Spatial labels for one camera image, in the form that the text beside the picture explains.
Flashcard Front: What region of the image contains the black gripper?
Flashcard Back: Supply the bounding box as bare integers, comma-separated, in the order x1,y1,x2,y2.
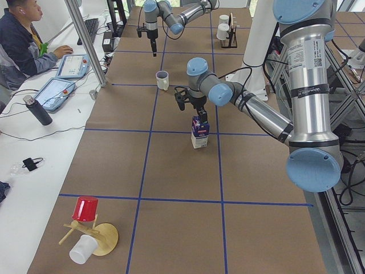
136,23,158,57
174,87,208,124

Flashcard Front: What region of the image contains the blue white milk carton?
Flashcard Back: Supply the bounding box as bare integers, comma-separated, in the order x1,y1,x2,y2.
191,116,210,149

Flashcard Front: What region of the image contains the white ribbed HOME mug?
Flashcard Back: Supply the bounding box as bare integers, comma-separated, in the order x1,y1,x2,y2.
156,70,169,91

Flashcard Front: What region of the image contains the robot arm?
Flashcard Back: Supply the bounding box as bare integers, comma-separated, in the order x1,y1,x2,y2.
175,1,343,192
136,0,220,57

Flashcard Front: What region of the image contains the small metal cup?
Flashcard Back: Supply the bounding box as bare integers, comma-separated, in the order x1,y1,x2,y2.
89,90,98,100

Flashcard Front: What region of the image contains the red plastic cup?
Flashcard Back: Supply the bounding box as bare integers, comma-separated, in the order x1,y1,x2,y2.
72,196,98,222

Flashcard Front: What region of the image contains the white plastic cup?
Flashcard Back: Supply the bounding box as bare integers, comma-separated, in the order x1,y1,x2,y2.
69,235,98,264

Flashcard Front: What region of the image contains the black power adapter box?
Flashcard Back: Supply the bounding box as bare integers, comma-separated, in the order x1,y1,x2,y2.
102,31,115,53

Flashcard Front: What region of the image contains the black keyboard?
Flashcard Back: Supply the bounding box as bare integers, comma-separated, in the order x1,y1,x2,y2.
84,18,99,43

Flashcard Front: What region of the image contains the white upside-down mug front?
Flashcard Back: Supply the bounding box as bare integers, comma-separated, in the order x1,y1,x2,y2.
216,23,230,41

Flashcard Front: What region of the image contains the white upside-down mug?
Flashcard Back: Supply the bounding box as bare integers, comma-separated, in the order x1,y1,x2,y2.
218,14,229,25
216,23,230,41

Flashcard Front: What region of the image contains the upper teach pendant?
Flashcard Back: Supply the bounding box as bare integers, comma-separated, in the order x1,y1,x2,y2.
56,54,90,79

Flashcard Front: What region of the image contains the teach pendant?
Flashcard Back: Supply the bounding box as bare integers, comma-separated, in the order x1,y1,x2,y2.
56,54,90,79
35,78,75,113

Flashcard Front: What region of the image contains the lower teach pendant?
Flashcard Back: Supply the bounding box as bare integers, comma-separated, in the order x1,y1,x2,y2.
35,78,75,113

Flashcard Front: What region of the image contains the seated person in jacket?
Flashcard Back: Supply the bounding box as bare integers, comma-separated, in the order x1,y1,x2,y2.
1,1,73,91

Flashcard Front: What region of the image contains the black water bottle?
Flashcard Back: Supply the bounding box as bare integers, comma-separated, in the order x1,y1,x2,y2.
23,95,52,126

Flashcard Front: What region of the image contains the wooden stand with round base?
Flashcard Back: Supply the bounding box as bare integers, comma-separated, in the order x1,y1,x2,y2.
58,214,119,256

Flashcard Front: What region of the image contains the small black device on table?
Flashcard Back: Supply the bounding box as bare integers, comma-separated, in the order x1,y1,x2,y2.
22,157,44,172

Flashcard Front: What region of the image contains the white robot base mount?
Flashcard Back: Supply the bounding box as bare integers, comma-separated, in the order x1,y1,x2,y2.
229,0,277,100

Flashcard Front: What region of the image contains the aluminium frame post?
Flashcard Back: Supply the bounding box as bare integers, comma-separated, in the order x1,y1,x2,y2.
64,0,106,87

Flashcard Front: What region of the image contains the black wire mug rack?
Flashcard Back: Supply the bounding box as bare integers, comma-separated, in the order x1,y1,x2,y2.
220,17,238,49

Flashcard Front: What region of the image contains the wooden rack handle rod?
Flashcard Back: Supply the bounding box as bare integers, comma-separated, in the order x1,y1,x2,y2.
228,12,234,29

